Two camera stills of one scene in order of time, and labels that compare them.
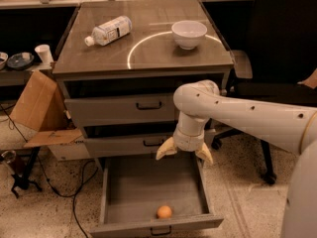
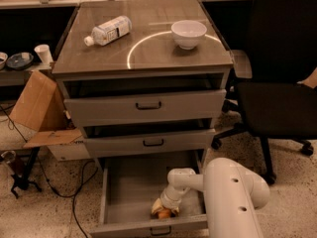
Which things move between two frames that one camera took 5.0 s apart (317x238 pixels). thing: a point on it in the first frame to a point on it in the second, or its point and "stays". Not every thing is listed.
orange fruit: (164, 211) stays
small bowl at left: (3, 59) stays
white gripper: (186, 142) to (167, 202)
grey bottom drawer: (135, 187) stays
